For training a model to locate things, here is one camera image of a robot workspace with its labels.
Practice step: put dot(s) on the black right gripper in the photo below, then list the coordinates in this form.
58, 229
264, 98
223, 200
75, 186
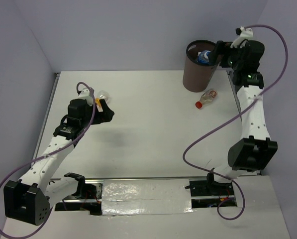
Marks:
224, 48

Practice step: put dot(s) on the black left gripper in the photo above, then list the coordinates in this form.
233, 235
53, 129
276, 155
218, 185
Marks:
105, 116

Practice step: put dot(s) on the blue label bottle horizontal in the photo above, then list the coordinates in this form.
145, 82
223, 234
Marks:
203, 57

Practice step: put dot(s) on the orange cap clear bottle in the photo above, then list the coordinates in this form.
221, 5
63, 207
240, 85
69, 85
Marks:
102, 95

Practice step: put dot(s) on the red cap small bottle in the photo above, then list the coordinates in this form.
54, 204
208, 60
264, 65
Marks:
206, 98

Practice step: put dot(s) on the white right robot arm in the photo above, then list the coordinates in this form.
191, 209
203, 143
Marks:
255, 148

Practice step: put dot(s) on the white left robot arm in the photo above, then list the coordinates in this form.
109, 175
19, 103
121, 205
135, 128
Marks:
31, 197

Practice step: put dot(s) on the brown waste bin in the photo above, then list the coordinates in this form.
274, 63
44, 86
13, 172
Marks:
197, 76

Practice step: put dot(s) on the silver foil sheet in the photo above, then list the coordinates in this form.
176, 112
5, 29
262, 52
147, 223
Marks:
145, 197

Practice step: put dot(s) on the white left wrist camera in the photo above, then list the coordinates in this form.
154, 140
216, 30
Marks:
87, 95

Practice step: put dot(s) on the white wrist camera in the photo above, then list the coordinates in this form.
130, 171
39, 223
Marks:
244, 34
87, 95

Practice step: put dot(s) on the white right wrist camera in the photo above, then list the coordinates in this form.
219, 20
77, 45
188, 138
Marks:
244, 34

